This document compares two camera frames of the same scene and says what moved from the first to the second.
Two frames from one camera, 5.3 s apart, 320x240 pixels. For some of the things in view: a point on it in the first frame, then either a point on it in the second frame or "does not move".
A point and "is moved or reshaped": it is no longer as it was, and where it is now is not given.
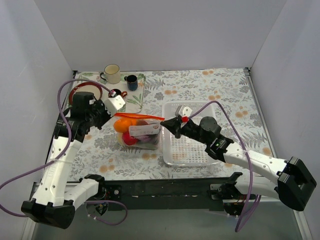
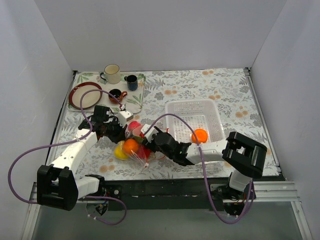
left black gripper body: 101,115 -> 121,131
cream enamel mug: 113,73 does not move
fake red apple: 129,140 -> 133,124
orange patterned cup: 118,92 does not move
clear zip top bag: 138,131 is moved or reshaped
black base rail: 172,194 does not move
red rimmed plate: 88,86 does not move
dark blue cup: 132,82 does not move
